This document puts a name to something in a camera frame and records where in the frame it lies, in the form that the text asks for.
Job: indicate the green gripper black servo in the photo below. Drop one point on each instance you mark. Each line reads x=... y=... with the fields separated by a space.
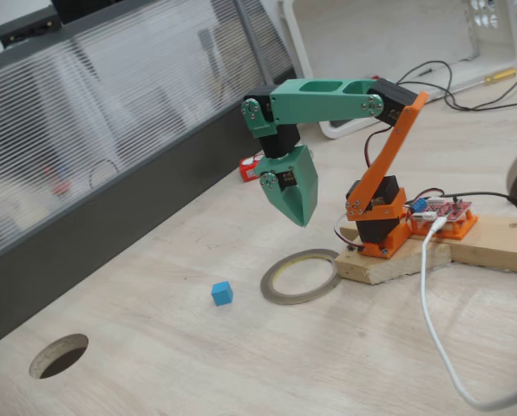
x=303 y=175

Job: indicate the small blue cube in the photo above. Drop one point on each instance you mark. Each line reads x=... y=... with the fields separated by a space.
x=221 y=294

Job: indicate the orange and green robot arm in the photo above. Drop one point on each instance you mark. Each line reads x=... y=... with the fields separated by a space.
x=310 y=104

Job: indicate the small red box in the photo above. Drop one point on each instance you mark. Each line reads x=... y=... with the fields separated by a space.
x=247 y=169

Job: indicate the thick light wooden block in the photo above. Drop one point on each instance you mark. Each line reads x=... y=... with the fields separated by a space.
x=384 y=268

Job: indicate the red controller circuit board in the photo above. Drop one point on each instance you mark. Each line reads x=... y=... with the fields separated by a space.
x=445 y=209

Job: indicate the white plastic crate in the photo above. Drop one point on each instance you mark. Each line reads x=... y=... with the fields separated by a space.
x=371 y=34

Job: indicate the light pine wooden plank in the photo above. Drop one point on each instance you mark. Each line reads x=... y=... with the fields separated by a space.
x=492 y=242

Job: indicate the frosted grey desk partition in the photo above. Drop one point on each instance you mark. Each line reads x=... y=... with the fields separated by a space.
x=111 y=108

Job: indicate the black monitor stand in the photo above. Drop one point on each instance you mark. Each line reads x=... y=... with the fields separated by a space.
x=80 y=8

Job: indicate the flat black electronic device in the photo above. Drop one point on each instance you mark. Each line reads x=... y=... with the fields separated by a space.
x=24 y=24

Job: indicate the orange circuit board mount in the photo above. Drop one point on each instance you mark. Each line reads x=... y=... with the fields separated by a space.
x=462 y=229

